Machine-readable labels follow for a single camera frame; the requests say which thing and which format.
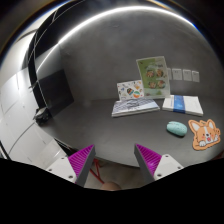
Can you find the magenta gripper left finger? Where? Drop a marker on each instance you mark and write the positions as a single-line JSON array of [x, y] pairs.
[[74, 168]]

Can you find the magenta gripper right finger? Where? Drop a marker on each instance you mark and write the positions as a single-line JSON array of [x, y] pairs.
[[153, 165]]

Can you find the mint green computer mouse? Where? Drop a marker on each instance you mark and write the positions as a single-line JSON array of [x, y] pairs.
[[177, 128]]

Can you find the corgi dog mouse pad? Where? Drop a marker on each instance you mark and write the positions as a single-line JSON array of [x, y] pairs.
[[206, 134]]

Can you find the grey patterned laptop sleeve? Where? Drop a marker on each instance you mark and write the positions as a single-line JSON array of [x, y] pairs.
[[134, 106]]

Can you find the white book blue band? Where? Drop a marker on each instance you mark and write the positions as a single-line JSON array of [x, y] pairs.
[[183, 104]]

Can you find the small animal sticker card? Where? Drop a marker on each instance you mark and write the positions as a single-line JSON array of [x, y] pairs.
[[130, 90]]

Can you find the black monitor screen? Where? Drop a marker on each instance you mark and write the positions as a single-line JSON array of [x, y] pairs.
[[51, 91]]

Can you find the green illustrated poster sheet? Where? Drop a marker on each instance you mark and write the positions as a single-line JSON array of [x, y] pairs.
[[154, 75]]

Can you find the red chair frame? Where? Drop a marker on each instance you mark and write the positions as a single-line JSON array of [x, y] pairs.
[[96, 172]]

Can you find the white wall socket plate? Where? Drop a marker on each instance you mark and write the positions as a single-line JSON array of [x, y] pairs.
[[187, 75], [195, 76], [177, 74]]

